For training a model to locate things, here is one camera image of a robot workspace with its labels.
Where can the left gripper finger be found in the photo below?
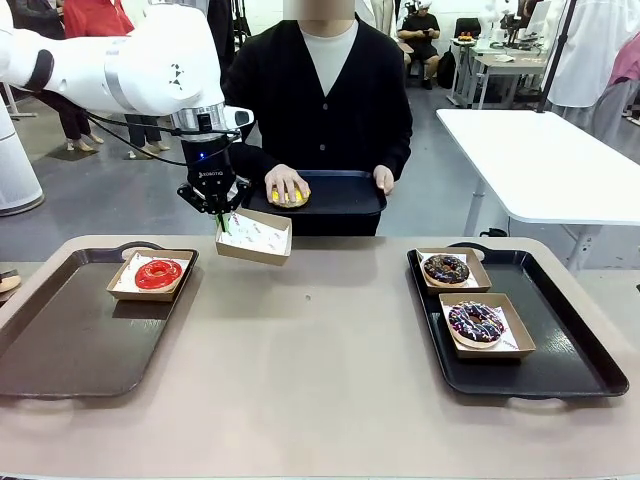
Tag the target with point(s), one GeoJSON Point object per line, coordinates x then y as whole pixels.
{"type": "Point", "coordinates": [192, 196]}
{"type": "Point", "coordinates": [241, 190]}

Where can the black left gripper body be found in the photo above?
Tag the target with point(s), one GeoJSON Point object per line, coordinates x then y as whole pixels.
{"type": "Point", "coordinates": [207, 162]}

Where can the yellow frosted donut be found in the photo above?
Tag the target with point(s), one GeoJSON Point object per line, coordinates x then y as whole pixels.
{"type": "Point", "coordinates": [304, 196]}

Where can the brown cardboard donut box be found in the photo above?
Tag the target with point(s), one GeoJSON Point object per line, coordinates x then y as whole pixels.
{"type": "Point", "coordinates": [495, 355]}
{"type": "Point", "coordinates": [250, 256]}
{"type": "Point", "coordinates": [460, 292]}
{"type": "Point", "coordinates": [145, 297]}

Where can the red glazed donut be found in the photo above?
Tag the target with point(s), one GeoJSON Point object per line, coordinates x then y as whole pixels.
{"type": "Point", "coordinates": [145, 280]}

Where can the small black serving tray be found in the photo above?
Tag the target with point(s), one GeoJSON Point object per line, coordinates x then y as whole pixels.
{"type": "Point", "coordinates": [340, 196]}

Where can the chocolate donut with sprinkles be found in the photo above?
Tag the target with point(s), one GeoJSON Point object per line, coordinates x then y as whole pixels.
{"type": "Point", "coordinates": [435, 276]}

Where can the dark donut with white drizzle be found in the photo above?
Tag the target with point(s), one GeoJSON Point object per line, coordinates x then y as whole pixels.
{"type": "Point", "coordinates": [460, 331]}

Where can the person's left forearm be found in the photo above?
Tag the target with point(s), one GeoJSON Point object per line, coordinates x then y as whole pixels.
{"type": "Point", "coordinates": [400, 150]}

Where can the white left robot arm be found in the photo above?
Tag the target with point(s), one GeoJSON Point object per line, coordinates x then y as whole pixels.
{"type": "Point", "coordinates": [140, 65]}

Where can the person's right hand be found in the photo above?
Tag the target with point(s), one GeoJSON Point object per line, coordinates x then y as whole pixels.
{"type": "Point", "coordinates": [285, 182]}

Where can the person's left hand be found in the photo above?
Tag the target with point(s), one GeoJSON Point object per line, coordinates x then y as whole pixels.
{"type": "Point", "coordinates": [384, 180]}

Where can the mannequin in grey trousers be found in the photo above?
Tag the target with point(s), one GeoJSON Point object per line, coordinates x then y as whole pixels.
{"type": "Point", "coordinates": [147, 135]}

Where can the person in black cardigan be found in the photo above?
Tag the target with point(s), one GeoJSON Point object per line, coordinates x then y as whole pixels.
{"type": "Point", "coordinates": [280, 100]}

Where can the mannequin in black clothes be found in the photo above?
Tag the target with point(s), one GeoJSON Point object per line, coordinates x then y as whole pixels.
{"type": "Point", "coordinates": [75, 125]}

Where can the white cylindrical appliance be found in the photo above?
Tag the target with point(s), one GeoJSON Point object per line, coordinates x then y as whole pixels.
{"type": "Point", "coordinates": [15, 175]}

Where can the red jacket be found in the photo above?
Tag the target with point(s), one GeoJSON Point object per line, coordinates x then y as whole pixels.
{"type": "Point", "coordinates": [95, 17]}

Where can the seated person in black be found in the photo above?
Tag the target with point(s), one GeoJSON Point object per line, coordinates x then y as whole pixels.
{"type": "Point", "coordinates": [420, 35]}

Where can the black backpack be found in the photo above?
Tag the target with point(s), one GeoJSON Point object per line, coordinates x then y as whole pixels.
{"type": "Point", "coordinates": [446, 67]}

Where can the grey background desk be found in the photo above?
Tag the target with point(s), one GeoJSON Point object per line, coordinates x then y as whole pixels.
{"type": "Point", "coordinates": [505, 62]}

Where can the white table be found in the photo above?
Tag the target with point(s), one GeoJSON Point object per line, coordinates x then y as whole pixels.
{"type": "Point", "coordinates": [550, 160]}

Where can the white hanging shirt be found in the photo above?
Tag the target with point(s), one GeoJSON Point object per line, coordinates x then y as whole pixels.
{"type": "Point", "coordinates": [590, 50]}

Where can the pink garment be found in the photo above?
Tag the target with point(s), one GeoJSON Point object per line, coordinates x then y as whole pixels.
{"type": "Point", "coordinates": [627, 62]}

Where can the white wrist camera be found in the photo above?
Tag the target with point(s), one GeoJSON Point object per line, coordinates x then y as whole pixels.
{"type": "Point", "coordinates": [239, 118]}

